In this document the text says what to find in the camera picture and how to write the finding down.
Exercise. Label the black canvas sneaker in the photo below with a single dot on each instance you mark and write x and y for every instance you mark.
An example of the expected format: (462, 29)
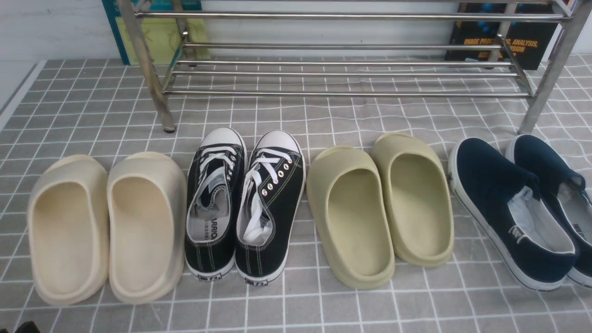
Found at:
(272, 191)
(214, 184)

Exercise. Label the silver metal shoe rack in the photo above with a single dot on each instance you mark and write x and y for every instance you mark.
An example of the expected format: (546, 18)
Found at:
(502, 64)

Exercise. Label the left navy slip-on shoe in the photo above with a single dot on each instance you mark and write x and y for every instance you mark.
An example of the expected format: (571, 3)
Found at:
(507, 202)

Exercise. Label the navy slip-on shoe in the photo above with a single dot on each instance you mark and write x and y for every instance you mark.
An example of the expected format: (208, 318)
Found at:
(507, 202)
(564, 191)

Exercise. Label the right navy slip-on shoe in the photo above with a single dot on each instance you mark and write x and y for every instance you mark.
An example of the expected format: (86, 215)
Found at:
(564, 191)

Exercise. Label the left olive foam slipper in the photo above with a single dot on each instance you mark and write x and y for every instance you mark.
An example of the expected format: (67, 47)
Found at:
(345, 197)

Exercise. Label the olive foam slipper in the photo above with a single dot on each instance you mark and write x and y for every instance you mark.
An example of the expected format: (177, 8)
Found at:
(345, 197)
(416, 198)

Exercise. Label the right olive foam slipper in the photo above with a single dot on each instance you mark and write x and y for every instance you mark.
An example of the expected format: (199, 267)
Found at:
(416, 198)

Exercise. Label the right cream foam slipper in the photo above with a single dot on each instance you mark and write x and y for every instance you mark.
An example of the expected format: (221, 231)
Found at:
(146, 195)

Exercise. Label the cream foam slipper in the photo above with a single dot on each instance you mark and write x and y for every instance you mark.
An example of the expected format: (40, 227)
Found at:
(146, 195)
(68, 230)

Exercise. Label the teal and yellow book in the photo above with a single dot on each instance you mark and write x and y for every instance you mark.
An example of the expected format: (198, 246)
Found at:
(162, 35)

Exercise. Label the grey checked tablecloth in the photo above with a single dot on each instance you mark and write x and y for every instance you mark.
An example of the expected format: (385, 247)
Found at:
(101, 108)

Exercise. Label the left cream foam slipper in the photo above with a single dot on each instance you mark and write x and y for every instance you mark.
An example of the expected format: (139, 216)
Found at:
(68, 230)

